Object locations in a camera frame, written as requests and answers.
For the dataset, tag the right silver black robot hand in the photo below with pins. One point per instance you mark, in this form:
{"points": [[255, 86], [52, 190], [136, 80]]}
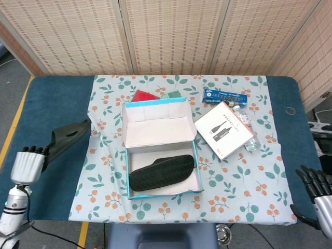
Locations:
{"points": [[324, 207]]}

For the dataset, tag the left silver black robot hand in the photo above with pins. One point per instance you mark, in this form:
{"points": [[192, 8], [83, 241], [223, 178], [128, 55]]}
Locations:
{"points": [[26, 168]]}

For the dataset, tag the black rubber slipper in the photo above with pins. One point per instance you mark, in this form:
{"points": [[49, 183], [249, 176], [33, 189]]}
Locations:
{"points": [[67, 135], [160, 173]]}

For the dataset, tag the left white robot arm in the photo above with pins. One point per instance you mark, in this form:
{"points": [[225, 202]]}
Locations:
{"points": [[13, 207]]}

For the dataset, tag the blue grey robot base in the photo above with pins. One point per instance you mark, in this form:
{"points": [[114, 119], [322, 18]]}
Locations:
{"points": [[160, 236]]}

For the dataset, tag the white flat product box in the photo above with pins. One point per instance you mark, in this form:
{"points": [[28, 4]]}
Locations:
{"points": [[223, 129]]}

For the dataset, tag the blue cardboard shoe box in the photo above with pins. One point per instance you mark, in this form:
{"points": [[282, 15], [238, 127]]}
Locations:
{"points": [[155, 132]]}

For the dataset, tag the blue printed long box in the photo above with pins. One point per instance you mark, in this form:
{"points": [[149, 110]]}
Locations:
{"points": [[223, 96]]}

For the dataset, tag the white chair base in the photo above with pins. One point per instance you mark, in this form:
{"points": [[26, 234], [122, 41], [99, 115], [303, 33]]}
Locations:
{"points": [[320, 127]]}

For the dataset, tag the floral leaf print tablecloth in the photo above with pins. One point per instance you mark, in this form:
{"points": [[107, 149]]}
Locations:
{"points": [[233, 181]]}

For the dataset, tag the clear plastic water bottle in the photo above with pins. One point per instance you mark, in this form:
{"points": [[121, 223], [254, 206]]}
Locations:
{"points": [[252, 144]]}

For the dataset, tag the brown rubber band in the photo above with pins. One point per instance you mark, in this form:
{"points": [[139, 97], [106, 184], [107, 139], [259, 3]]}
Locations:
{"points": [[286, 110]]}

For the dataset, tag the red flat item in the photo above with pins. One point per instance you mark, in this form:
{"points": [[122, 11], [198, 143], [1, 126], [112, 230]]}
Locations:
{"points": [[142, 96]]}

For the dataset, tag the mint green small item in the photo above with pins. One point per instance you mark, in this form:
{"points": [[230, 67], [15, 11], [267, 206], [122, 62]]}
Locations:
{"points": [[164, 96]]}

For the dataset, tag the bamboo folding screen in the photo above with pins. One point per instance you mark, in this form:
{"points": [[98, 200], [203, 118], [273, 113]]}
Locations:
{"points": [[168, 36]]}

